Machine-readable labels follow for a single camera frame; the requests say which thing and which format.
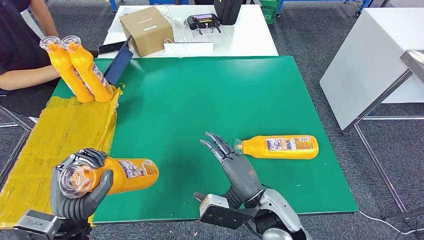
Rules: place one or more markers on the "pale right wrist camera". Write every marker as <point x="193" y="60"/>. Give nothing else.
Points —
<point x="218" y="215"/>

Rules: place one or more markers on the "grey metal desk frame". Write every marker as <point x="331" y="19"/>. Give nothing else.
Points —
<point x="397" y="117"/>

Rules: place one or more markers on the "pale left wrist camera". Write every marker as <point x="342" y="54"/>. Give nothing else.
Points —
<point x="36" y="225"/>

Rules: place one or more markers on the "black handheld controller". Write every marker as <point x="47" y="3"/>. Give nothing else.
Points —
<point x="201" y="22"/>

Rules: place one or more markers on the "brown cardboard box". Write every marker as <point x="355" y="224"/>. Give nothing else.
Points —
<point x="148" y="30"/>

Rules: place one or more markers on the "yellow taped sheet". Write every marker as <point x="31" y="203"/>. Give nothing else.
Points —
<point x="49" y="132"/>

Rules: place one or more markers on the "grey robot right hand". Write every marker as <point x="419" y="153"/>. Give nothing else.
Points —
<point x="242" y="179"/>

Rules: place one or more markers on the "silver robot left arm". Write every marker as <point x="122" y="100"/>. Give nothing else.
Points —
<point x="73" y="230"/>

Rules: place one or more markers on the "person's left forearm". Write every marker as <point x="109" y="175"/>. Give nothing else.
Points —
<point x="44" y="16"/>

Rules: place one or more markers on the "person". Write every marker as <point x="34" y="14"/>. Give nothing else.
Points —
<point x="16" y="39"/>

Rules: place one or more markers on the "green table mat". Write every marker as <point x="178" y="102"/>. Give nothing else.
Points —
<point x="198" y="99"/>

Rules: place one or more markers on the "black smartphone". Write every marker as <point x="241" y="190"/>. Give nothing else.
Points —
<point x="110" y="48"/>

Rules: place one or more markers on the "person's right forearm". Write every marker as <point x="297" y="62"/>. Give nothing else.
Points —
<point x="30" y="79"/>

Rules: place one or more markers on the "green plastic crate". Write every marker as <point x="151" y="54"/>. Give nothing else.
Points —
<point x="269" y="14"/>

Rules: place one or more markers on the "white table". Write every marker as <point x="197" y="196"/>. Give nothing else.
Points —
<point x="248" y="37"/>

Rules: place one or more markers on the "steel table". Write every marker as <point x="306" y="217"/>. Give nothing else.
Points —
<point x="415" y="62"/>

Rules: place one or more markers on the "black bag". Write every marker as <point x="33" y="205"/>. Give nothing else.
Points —
<point x="228" y="10"/>

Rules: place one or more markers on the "orange bottle with clear cap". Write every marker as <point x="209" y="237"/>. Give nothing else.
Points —
<point x="132" y="185"/>
<point x="86" y="66"/>
<point x="255" y="154"/>
<point x="64" y="73"/>

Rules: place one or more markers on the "white tilted desk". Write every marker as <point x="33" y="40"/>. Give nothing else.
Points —
<point x="364" y="59"/>

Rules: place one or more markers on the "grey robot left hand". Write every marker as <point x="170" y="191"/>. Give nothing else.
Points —
<point x="76" y="208"/>

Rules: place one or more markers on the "dark blue tablet case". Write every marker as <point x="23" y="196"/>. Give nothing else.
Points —
<point x="119" y="64"/>

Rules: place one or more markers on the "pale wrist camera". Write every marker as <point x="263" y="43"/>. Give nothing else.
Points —
<point x="218" y="215"/>
<point x="36" y="225"/>

